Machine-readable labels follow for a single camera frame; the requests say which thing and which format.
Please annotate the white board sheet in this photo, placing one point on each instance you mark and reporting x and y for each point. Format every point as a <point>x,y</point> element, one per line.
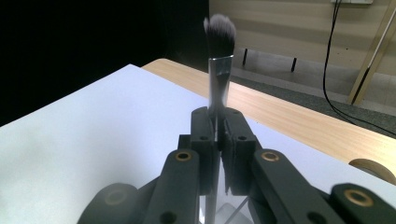
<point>93,130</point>

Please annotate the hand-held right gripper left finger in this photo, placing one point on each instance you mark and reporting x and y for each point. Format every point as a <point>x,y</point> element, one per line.
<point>204,149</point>

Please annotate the clear plastic organizer box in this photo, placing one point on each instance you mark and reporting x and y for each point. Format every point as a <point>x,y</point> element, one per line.
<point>230,214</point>

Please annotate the small black wall peg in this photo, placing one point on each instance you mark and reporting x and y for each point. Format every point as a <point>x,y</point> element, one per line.
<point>245,57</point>
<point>293,64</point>

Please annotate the wooden table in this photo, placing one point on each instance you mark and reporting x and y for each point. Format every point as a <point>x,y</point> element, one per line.
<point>295,118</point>

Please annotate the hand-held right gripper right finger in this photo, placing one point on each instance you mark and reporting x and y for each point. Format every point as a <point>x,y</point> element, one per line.
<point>239,149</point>

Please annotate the wooden stand legs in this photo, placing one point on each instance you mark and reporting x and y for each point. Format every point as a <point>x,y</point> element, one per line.
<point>362,84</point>

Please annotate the black makeup brush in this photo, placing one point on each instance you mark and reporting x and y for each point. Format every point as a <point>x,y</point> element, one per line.
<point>221,77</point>

